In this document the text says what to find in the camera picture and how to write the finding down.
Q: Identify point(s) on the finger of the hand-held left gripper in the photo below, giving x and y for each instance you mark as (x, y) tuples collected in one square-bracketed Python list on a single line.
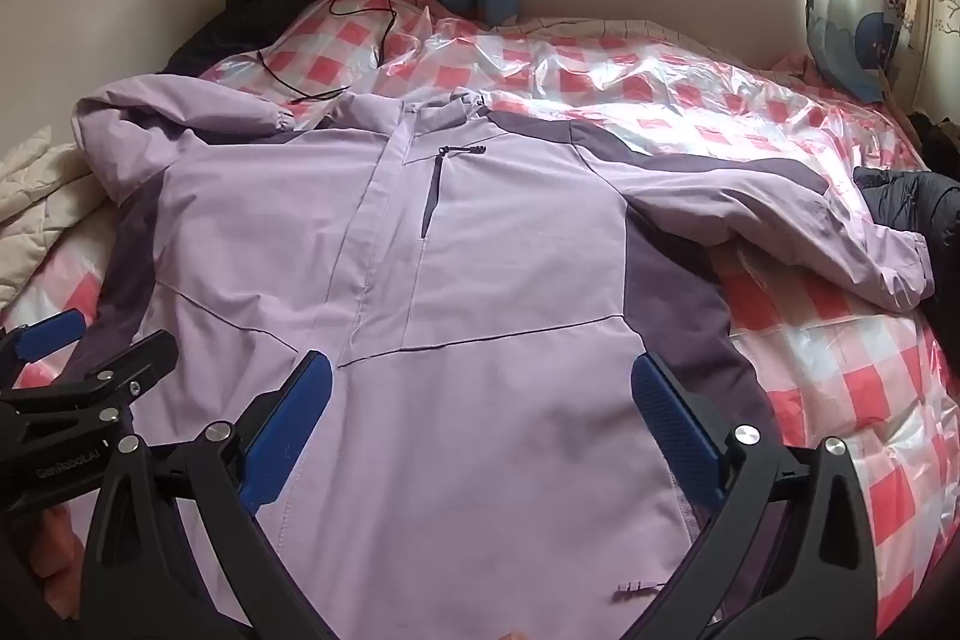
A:
[(142, 359), (52, 332)]

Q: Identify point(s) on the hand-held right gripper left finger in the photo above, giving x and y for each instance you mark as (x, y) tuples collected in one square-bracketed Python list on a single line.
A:
[(289, 430)]

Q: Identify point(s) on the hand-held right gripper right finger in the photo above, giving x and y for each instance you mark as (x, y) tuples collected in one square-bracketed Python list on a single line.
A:
[(675, 430)]

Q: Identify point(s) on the purple hooded jacket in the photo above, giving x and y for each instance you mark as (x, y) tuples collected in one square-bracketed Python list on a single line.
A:
[(487, 310)]

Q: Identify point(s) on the beige quilted blanket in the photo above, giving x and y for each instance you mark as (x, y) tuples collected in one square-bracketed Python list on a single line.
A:
[(37, 197)]

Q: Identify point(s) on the red checked plastic bed cover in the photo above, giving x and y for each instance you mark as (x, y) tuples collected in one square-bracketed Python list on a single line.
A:
[(825, 385)]

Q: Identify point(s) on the black puffer jacket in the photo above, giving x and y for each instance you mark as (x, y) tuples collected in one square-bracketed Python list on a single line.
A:
[(915, 197)]

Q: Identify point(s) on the dark fur-trimmed coat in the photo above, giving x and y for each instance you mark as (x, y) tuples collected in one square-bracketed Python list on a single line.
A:
[(937, 134)]

